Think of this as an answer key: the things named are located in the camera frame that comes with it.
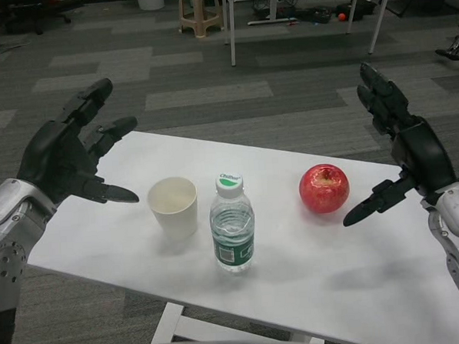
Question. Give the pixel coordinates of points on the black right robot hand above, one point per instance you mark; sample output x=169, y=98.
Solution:
x=418, y=143

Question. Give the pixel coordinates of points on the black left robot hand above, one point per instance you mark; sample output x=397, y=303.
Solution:
x=59, y=158

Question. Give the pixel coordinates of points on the white paper cup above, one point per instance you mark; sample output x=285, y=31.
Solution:
x=174, y=207

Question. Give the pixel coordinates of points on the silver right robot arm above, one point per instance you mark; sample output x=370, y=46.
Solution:
x=457, y=229

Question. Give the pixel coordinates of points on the red apple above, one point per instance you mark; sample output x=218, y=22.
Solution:
x=324, y=190

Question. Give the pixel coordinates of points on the small orange ball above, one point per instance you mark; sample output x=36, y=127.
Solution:
x=342, y=17

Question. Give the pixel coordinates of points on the black bag on floor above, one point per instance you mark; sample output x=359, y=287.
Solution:
x=355, y=9

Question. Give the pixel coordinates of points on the black office chair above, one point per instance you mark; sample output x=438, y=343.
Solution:
x=36, y=10

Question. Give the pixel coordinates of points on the clear water bottle green label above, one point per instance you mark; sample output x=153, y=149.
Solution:
x=232, y=233

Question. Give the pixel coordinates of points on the beige plastic stool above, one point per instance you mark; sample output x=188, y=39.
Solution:
x=199, y=9

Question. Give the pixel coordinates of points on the white frame table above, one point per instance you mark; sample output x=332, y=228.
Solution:
x=305, y=6

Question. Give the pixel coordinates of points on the white table base frame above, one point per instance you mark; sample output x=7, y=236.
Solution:
x=184, y=328

